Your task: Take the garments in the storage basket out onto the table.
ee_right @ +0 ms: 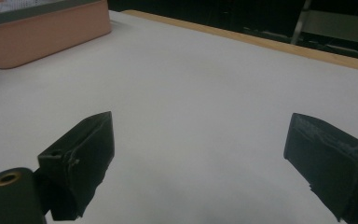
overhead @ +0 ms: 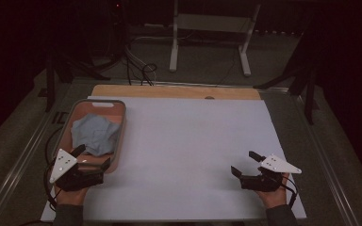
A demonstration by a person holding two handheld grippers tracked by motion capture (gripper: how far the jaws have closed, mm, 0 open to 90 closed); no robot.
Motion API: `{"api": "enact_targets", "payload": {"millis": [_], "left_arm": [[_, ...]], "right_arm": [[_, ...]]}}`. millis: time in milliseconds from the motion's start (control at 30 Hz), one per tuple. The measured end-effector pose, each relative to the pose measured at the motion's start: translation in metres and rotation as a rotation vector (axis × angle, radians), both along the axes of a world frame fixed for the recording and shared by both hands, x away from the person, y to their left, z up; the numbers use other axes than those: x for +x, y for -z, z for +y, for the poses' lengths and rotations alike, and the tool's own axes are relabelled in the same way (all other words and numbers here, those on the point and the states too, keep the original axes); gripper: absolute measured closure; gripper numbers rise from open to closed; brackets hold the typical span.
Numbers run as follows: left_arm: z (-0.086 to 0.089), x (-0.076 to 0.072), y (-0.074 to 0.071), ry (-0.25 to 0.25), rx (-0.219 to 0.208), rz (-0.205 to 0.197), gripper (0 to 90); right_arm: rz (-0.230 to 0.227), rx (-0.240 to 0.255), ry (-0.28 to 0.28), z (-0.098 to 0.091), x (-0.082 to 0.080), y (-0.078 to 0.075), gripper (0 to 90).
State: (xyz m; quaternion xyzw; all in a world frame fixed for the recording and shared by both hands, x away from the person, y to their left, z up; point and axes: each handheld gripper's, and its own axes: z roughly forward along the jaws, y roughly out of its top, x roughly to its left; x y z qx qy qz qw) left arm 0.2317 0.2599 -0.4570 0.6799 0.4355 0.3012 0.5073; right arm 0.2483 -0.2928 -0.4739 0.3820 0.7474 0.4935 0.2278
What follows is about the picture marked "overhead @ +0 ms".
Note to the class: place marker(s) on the person's left hand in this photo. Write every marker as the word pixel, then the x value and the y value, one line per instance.
pixel 70 197

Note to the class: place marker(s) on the black stand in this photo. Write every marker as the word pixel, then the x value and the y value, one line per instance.
pixel 50 91
pixel 309 100

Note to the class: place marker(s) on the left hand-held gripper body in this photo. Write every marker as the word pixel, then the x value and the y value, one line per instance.
pixel 85 179

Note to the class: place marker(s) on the light blue knit garment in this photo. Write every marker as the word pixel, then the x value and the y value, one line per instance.
pixel 95 133

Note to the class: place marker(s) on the person's right hand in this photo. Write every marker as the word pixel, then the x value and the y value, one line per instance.
pixel 275 198

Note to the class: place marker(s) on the pink basket with grey rim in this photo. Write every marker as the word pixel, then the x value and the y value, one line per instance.
pixel 86 110

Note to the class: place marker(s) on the white table mat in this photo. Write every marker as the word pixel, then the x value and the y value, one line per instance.
pixel 185 141

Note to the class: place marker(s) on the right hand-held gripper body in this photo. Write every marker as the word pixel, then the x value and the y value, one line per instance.
pixel 260 182

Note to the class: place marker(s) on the white metal stand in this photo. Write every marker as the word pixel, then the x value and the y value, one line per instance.
pixel 212 22

